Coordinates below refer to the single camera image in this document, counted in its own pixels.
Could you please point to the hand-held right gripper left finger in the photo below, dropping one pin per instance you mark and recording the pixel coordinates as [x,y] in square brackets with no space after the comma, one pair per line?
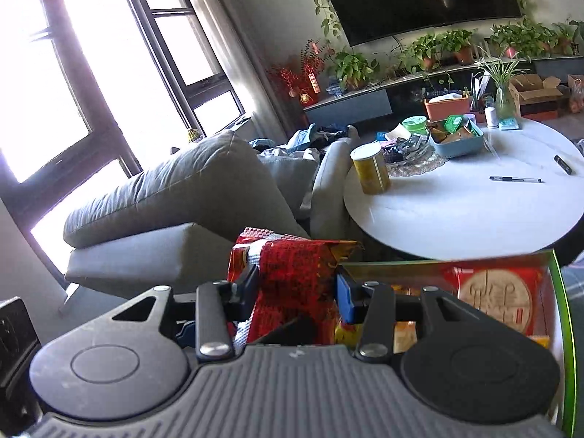
[214,315]

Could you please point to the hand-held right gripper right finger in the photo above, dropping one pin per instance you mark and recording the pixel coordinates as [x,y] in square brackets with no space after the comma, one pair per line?
[349,301]

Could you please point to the red packet with white band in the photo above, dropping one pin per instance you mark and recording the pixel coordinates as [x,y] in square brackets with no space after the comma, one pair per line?
[296,278]

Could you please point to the red rice cracker bag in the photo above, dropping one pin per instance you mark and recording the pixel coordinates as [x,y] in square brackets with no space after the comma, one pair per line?
[497,301]

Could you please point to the green cardboard box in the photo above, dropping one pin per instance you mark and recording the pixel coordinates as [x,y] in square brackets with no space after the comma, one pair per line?
[563,351]

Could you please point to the grey sofa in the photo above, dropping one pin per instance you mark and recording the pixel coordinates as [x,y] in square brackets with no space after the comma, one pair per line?
[182,191]

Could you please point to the yellow canister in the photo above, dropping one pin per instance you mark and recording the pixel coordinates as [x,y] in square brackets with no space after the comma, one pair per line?
[370,171]

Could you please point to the white round table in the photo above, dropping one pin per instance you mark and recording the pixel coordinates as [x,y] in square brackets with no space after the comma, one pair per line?
[456,210]

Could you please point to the pile of clothes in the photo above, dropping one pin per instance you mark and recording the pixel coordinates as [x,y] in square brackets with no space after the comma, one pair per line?
[310,139]

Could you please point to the green lid container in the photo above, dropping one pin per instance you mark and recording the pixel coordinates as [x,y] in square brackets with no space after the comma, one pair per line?
[414,125]

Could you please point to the blue storage basket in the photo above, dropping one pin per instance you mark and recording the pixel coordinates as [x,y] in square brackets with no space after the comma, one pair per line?
[458,143]

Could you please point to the black pen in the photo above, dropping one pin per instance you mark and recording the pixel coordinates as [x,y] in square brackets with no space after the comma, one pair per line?
[515,179]

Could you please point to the pink storage basket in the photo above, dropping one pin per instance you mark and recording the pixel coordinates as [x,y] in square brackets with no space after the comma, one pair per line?
[445,109]

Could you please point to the small white bottle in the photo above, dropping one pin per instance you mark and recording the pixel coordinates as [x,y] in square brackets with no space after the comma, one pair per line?
[491,117]

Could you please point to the red flower decoration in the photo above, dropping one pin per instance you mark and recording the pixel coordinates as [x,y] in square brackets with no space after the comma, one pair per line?
[303,73]

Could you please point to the potted green plant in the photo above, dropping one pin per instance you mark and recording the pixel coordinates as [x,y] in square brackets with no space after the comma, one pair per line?
[458,45]
[353,68]
[565,36]
[520,36]
[424,50]

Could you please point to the small teal box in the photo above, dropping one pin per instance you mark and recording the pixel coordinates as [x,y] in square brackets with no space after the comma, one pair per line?
[508,124]

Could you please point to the black marker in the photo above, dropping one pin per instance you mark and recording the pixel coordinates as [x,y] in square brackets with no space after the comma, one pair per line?
[562,164]

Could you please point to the spider plant in glass vase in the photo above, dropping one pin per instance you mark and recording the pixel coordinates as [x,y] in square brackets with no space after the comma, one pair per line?
[504,100]

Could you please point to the white curtain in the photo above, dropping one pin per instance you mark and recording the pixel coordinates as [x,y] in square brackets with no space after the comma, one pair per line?
[237,54]

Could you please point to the plastic bag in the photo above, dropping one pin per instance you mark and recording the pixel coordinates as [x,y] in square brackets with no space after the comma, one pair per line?
[577,96]

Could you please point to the window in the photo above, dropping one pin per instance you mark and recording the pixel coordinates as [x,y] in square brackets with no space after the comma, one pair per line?
[45,54]

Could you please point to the black television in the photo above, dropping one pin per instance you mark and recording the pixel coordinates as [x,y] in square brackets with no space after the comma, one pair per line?
[424,0]

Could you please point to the green wall vine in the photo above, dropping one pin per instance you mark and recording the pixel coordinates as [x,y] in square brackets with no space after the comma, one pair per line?
[326,4]

